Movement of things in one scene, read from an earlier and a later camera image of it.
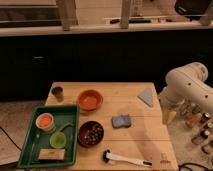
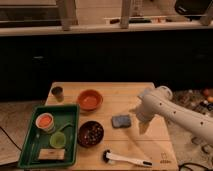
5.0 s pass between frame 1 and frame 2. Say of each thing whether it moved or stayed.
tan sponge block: stayed
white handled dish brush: stayed
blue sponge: stayed
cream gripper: moved
